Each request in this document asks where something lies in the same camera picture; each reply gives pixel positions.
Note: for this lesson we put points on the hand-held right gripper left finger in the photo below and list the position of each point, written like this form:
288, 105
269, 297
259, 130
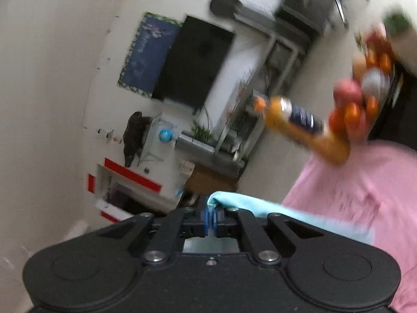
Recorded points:
205, 222

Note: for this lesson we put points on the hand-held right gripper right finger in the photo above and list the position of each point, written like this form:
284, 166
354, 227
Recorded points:
215, 225

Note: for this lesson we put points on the teal cloth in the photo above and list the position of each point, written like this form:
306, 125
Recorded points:
260, 207

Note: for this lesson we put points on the wooden cabinet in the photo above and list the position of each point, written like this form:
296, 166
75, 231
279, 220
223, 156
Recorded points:
208, 181

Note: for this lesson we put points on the small blue globe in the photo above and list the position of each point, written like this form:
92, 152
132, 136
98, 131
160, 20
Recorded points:
165, 135

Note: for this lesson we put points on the dark cloth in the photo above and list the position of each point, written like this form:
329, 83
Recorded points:
135, 133

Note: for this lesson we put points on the orange juice bottle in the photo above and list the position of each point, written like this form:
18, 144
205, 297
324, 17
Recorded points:
303, 127

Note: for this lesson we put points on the pink blanket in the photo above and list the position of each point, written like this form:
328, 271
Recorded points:
358, 186

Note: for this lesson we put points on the black television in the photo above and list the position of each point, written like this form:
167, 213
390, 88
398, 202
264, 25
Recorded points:
192, 62

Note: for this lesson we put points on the grey television stand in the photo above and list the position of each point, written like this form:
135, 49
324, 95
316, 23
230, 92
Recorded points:
270, 39

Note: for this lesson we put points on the pile of fruits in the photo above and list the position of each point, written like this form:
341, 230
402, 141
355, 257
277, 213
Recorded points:
368, 88

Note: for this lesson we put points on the black round fan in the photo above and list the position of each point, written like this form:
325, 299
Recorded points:
223, 5

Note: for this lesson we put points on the white door frame red strips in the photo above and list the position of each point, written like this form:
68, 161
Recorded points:
130, 176

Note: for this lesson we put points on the blue wall poster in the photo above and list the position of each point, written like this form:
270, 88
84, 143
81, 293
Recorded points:
146, 52

